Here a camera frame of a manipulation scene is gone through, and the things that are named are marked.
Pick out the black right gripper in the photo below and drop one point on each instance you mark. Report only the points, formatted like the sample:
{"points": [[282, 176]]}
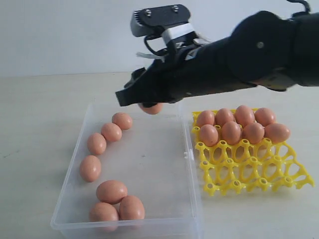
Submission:
{"points": [[206, 73]]}

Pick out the brown egg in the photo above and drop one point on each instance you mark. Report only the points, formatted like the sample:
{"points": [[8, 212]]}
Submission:
{"points": [[231, 132], [111, 132], [277, 132], [103, 212], [253, 132], [122, 120], [90, 168], [131, 208], [111, 191], [153, 110], [244, 115], [96, 144], [208, 134], [223, 116], [205, 117], [265, 116]]}

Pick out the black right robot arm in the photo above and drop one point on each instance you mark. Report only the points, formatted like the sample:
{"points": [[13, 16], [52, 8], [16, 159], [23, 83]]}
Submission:
{"points": [[263, 50]]}

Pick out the clear plastic container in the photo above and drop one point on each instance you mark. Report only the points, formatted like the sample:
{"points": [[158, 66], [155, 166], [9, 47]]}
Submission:
{"points": [[154, 159]]}

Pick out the yellow plastic egg tray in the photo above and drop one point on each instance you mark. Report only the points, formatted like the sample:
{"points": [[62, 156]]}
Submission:
{"points": [[247, 166]]}

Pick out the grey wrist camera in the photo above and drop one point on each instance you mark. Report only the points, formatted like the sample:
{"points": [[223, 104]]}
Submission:
{"points": [[170, 22]]}

